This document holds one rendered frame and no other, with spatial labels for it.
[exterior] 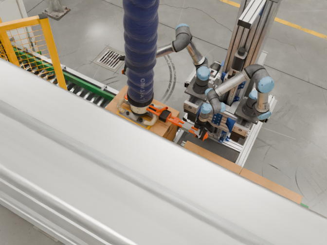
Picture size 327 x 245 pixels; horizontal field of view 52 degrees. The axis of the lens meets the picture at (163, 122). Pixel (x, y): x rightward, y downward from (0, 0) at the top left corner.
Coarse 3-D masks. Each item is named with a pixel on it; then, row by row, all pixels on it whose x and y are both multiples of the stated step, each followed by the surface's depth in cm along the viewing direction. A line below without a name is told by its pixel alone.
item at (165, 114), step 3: (162, 111) 289; (165, 111) 290; (168, 111) 289; (159, 114) 286; (162, 114) 288; (165, 114) 288; (168, 114) 288; (159, 117) 286; (162, 117) 285; (165, 117) 286; (168, 117) 286; (162, 120) 287; (165, 120) 285
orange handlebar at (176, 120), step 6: (126, 96) 298; (156, 108) 292; (156, 114) 289; (168, 120) 286; (174, 120) 285; (180, 120) 286; (180, 126) 283; (192, 126) 283; (192, 132) 280; (204, 138) 278
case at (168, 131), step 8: (120, 96) 315; (112, 104) 310; (160, 104) 313; (112, 112) 304; (176, 112) 308; (152, 128) 297; (160, 128) 297; (168, 128) 299; (176, 128) 328; (168, 136) 313
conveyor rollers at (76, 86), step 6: (6, 60) 388; (18, 60) 390; (24, 60) 389; (36, 66) 385; (42, 72) 381; (48, 78) 378; (66, 84) 372; (72, 90) 368; (84, 90) 371; (84, 96) 364; (96, 96) 365; (102, 102) 362; (108, 102) 362; (174, 138) 340
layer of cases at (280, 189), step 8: (192, 144) 337; (200, 152) 332; (208, 152) 333; (216, 160) 328; (224, 160) 329; (232, 168) 324; (240, 168) 325; (248, 176) 320; (256, 176) 321; (264, 184) 316; (272, 184) 317; (280, 192) 312; (288, 192) 313; (296, 200) 309
